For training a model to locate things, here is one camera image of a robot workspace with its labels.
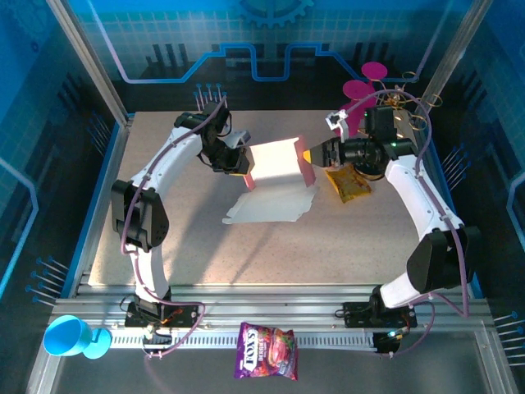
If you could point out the purple candy bag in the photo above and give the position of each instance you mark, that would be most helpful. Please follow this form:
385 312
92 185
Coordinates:
264 353

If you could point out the blue table edge strip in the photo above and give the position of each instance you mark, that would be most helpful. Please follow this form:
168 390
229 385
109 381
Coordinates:
91 217
435 158

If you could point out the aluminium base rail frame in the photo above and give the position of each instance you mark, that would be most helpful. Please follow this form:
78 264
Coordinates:
266 305

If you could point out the blue plastic goblet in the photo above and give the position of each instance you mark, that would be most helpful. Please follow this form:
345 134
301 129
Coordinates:
65 334

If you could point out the yellow snack packet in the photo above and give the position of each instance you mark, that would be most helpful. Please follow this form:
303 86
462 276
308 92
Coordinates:
348 184

